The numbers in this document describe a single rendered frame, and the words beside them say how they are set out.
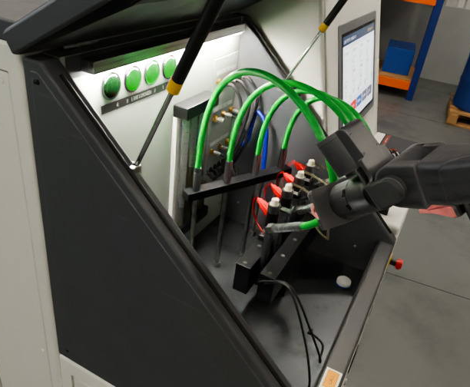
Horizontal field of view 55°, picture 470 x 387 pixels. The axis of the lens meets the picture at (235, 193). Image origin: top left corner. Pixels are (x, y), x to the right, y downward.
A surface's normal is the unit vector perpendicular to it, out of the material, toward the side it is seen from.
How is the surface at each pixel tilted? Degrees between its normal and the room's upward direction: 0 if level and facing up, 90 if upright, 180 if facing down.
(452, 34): 90
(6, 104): 90
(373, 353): 0
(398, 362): 0
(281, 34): 90
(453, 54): 90
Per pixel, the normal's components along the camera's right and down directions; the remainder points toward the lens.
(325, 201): 0.22, -0.17
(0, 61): -0.46, 0.41
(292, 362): 0.11, -0.85
